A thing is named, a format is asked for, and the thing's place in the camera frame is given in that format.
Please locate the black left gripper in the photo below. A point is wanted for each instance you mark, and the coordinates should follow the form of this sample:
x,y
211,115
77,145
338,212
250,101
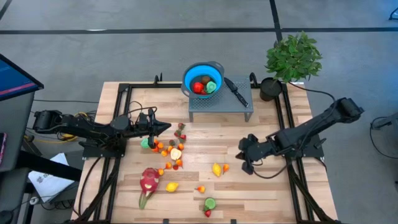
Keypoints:
x,y
151,137

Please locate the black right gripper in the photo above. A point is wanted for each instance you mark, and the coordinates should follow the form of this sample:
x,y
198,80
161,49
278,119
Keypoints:
x,y
250,153

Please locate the small orange pear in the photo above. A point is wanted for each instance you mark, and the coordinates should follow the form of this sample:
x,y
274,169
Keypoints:
x,y
225,168
179,162
201,189

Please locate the blue collapsible colander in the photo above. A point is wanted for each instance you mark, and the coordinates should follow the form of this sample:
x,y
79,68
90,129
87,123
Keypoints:
x,y
189,76

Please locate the black kitchen knife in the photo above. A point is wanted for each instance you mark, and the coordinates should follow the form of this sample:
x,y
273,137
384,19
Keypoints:
x,y
230,84

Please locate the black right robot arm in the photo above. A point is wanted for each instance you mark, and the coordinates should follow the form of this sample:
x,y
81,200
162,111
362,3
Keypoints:
x,y
311,127

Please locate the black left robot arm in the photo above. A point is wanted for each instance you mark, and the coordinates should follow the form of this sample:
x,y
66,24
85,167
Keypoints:
x,y
84,127

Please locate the pink dragon fruit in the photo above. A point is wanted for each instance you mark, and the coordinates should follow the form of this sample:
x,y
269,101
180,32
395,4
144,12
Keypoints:
x,y
149,182

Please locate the green avocado half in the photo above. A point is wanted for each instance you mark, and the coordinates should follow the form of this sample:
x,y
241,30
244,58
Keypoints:
x,y
144,143

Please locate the yellow lemon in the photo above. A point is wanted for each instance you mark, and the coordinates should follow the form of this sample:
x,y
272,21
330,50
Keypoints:
x,y
172,186
216,170

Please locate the small red strawberry toy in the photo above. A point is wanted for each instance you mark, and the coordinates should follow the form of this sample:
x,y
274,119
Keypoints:
x,y
175,167

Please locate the grey perforated metal shelf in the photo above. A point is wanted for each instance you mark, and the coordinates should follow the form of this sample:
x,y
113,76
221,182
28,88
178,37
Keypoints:
x,y
217,105

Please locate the green plant in black pot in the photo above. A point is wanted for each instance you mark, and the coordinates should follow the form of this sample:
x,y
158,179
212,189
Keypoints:
x,y
292,57

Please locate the white paper sheet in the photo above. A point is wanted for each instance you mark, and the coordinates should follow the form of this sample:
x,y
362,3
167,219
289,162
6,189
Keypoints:
x,y
46,183

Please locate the grey desk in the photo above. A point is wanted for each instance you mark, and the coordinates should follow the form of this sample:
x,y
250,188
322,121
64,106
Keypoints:
x,y
17,130

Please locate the white power adapter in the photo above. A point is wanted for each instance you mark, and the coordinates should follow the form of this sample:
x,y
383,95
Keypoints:
x,y
33,200

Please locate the grey equipment base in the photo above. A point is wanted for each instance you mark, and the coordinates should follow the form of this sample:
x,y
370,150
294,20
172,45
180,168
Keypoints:
x,y
387,120

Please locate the monitor with blue screen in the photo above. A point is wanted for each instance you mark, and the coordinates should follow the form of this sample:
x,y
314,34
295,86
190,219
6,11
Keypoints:
x,y
15,79

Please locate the smartphone with pink edge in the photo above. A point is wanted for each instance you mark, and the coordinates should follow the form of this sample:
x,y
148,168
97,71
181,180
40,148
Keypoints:
x,y
2,149

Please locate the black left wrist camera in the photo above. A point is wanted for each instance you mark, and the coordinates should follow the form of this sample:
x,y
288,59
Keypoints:
x,y
143,119

